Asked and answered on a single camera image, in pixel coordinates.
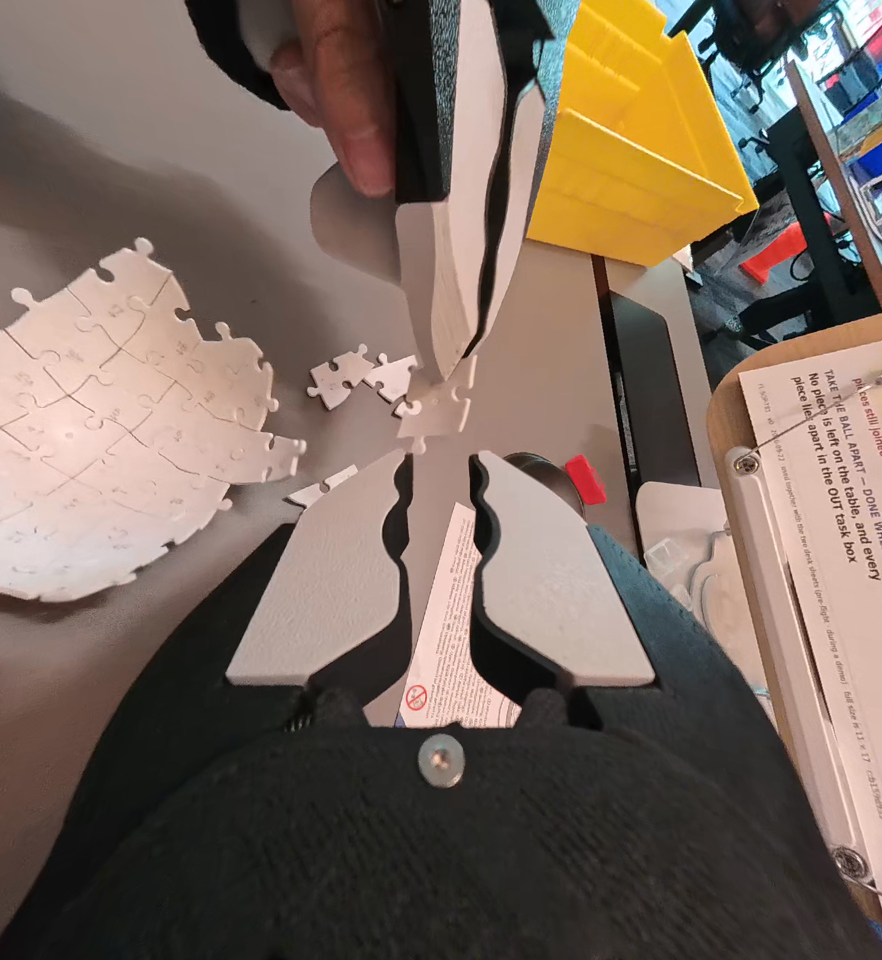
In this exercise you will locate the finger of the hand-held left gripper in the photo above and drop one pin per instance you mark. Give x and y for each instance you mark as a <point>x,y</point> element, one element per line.
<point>527,187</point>
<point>471,225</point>

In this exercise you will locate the black desk frame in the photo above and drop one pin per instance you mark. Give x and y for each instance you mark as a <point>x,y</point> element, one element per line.
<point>808,195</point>

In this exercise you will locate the black dome puzzle stand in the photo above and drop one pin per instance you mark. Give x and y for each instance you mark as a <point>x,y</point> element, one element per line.
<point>553,480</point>

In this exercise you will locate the person's left hand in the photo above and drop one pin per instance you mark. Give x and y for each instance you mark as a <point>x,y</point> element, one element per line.
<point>343,75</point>

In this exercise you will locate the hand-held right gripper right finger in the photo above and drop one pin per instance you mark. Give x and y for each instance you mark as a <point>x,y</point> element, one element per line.
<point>561,592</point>

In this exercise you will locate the printed puzzle instruction leaflet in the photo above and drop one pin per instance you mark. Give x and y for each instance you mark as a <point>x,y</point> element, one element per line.
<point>441,645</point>

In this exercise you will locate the black rounded panel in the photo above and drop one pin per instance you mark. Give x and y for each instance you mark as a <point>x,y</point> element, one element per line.
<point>658,390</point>

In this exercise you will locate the black office chair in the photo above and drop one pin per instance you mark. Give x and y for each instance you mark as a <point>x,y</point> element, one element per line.
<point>741,30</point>

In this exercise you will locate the clear plastic block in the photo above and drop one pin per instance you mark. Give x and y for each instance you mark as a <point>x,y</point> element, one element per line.
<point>666,561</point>

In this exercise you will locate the partly built white puzzle ball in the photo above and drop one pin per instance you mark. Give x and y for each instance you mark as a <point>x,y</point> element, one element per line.
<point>96,450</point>

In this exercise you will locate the orange object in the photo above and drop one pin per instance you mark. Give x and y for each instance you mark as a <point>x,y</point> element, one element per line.
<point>775,251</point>

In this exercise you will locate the red plastic clip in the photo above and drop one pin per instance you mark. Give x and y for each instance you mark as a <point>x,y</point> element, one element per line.
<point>585,480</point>

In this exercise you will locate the printed instruction sheet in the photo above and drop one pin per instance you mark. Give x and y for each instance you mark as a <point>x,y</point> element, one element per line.
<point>846,487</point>

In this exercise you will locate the wooden sheet board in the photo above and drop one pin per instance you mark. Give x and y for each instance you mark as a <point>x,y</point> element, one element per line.
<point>722,427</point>

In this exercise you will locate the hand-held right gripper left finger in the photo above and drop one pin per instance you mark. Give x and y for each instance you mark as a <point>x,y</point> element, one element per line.
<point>321,585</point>

